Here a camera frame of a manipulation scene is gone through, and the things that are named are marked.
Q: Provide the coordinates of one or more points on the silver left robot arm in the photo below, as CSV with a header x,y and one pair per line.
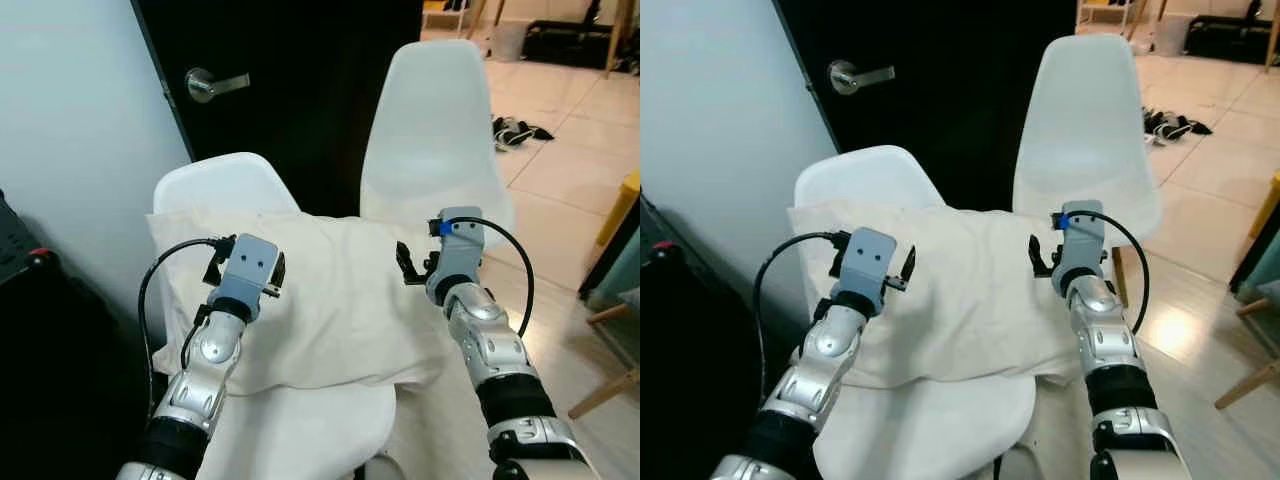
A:
x,y
210,352
830,345

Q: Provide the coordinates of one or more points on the wooden furniture leg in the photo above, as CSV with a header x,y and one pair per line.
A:
x,y
620,35
1272,35

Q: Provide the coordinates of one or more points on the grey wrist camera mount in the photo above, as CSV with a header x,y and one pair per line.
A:
x,y
250,268
868,262
1085,240
460,250

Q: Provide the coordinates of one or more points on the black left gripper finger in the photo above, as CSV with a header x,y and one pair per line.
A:
x,y
841,245
224,250
908,268
277,275

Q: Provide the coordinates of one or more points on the grey bin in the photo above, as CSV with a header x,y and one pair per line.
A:
x,y
1170,35
507,42

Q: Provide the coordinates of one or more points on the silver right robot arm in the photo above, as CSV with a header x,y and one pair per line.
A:
x,y
490,345
1110,340

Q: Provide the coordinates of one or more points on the black furniture piece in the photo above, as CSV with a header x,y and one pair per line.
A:
x,y
700,380
60,380

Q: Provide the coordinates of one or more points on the black bag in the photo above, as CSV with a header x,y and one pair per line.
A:
x,y
1228,38
565,42

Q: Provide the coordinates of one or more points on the black device with red button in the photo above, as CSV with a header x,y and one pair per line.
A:
x,y
18,240
660,232

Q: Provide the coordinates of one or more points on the soft fabric pillow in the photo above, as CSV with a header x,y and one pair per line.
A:
x,y
980,300
340,300

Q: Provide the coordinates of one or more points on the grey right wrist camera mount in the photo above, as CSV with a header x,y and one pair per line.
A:
x,y
460,250
1085,240

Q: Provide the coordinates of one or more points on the black shoes on floor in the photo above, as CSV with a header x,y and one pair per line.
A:
x,y
515,131
1170,125

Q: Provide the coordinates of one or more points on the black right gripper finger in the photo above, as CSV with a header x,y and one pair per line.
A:
x,y
432,258
1036,250
1057,250
404,256

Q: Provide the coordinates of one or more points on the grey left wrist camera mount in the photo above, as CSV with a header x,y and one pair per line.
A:
x,y
250,268
868,262

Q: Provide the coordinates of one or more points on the white plastic shell chair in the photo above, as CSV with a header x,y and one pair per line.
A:
x,y
435,140
1085,130
930,430
300,430

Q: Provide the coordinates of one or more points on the black door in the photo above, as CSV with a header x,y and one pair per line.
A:
x,y
960,90
310,90

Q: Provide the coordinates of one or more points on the teal chair with wooden legs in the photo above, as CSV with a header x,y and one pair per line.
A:
x,y
1262,262
622,260

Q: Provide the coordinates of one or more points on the yellow shelf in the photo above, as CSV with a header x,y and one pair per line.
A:
x,y
440,18
1098,14

